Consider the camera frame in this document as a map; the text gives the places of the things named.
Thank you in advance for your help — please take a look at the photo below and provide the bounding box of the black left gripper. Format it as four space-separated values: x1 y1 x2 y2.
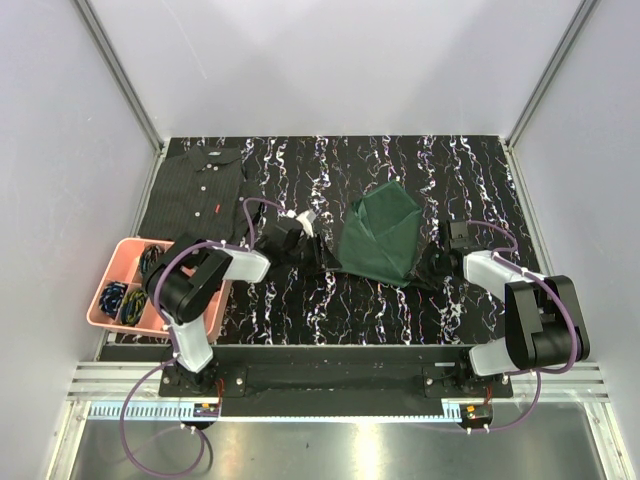
283 232 342 276

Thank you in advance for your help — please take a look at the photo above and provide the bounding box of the green cloth napkin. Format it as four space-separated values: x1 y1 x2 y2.
336 181 423 287

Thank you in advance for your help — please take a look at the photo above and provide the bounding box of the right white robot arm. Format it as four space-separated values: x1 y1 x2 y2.
417 220 590 397

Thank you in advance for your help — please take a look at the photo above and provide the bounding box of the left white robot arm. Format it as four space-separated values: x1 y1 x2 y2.
142 210 342 396

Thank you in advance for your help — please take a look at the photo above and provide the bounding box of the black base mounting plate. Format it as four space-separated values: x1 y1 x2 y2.
159 345 513 421

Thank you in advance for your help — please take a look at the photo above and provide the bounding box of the dark pinstriped shirt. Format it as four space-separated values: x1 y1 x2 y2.
138 146 262 244

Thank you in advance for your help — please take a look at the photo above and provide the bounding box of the green patterned rolled tie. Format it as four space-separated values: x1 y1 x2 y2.
138 244 165 277

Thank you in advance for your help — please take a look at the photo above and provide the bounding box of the yellow patterned rolled tie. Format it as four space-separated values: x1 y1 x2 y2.
120 288 148 327

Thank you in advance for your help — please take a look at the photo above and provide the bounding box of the pink compartment tray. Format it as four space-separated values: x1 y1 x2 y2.
87 235 232 342

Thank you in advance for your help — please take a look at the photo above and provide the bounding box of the blue patterned rolled tie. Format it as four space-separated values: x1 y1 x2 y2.
98 281 128 319

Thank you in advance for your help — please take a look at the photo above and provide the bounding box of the aluminium frame rail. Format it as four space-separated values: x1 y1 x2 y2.
67 362 609 403

